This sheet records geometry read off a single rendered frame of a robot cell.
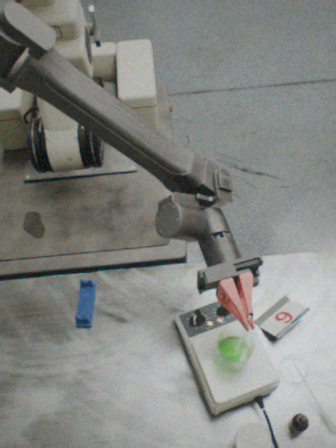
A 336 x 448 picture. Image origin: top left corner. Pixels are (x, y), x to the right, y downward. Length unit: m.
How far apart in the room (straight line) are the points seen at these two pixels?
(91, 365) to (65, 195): 0.81
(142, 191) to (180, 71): 1.09
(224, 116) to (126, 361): 1.60
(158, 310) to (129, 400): 0.19
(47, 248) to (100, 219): 0.19
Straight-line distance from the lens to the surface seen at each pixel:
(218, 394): 0.87
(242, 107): 2.41
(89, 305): 1.02
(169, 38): 2.80
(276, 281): 1.05
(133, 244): 1.52
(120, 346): 0.99
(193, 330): 0.93
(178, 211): 0.71
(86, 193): 1.66
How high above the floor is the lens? 1.69
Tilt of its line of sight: 58 degrees down
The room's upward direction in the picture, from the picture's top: 5 degrees counter-clockwise
